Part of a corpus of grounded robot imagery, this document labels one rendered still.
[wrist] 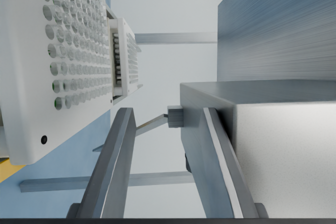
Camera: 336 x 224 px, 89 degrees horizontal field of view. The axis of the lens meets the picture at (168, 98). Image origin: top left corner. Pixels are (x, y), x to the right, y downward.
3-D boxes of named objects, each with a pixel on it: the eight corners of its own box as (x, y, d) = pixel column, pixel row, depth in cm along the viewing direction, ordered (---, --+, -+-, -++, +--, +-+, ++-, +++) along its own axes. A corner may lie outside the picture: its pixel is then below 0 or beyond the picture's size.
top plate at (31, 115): (94, -13, 34) (105, -13, 35) (104, 107, 38) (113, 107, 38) (-59, -215, 10) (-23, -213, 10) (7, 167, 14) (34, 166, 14)
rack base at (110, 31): (106, 97, 55) (113, 96, 56) (100, 17, 52) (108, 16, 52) (122, 89, 80) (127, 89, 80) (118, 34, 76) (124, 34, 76)
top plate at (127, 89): (122, 96, 56) (128, 96, 56) (116, 16, 52) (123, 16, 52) (133, 89, 80) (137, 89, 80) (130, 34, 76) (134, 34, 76)
